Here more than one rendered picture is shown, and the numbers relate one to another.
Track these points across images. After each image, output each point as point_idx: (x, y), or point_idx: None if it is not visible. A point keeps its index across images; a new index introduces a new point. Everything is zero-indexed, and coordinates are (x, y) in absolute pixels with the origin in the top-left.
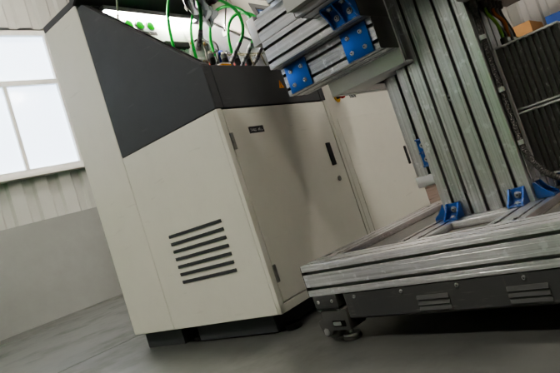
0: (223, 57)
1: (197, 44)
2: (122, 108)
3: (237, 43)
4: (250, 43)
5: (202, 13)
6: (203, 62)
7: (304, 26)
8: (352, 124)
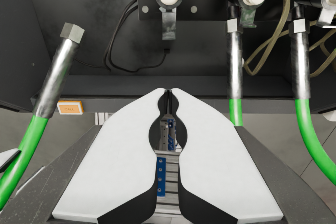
0: (234, 1)
1: (58, 47)
2: None
3: (227, 91)
4: (293, 95)
5: (26, 181)
6: (23, 111)
7: None
8: None
